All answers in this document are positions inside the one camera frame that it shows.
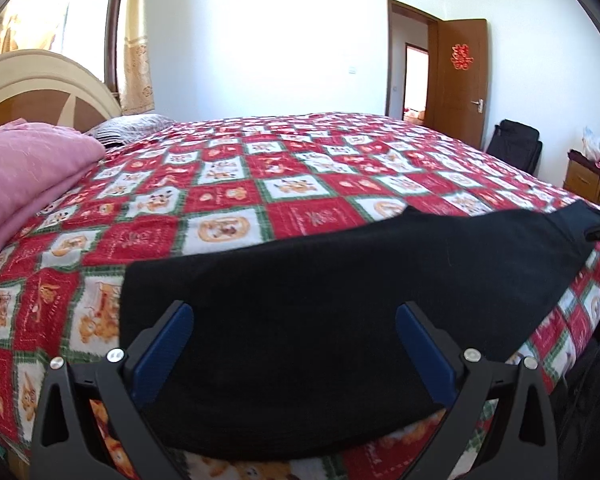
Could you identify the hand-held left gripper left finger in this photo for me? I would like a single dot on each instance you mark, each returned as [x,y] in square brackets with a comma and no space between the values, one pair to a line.
[162,350]

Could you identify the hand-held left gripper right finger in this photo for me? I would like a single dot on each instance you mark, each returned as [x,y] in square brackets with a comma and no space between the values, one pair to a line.
[425,350]

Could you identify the black pants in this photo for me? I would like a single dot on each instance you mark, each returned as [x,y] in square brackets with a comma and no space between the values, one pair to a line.
[305,300]

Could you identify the wooden cabinet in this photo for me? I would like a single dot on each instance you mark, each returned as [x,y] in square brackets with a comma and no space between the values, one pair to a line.
[587,180]

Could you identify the black bag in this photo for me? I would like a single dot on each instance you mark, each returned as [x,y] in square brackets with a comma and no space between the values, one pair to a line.
[515,147]

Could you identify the red printed blanket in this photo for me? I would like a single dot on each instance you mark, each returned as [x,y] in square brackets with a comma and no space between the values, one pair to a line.
[230,200]

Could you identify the brown wooden door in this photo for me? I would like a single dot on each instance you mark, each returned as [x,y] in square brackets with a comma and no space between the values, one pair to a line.
[455,100]

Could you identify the pink folded quilt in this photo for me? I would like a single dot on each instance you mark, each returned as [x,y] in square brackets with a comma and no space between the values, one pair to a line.
[30,170]

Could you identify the striped pillow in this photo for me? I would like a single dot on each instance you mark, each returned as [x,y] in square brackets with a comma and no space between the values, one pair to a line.
[130,127]

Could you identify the red paper door decoration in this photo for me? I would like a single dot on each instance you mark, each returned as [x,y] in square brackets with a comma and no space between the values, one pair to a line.
[460,56]

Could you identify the cream and wood headboard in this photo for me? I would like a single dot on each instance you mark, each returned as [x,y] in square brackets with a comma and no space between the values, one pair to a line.
[30,67]

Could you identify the narrow yellow curtain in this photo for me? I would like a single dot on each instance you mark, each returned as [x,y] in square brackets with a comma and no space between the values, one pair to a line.
[136,35]

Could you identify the window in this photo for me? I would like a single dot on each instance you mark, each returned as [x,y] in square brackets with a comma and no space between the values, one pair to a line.
[111,20]

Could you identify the wide yellow curtain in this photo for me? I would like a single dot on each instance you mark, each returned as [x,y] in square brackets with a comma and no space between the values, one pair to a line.
[10,30]

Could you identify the brown door frame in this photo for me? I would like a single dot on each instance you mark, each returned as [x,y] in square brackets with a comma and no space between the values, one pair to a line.
[391,50]

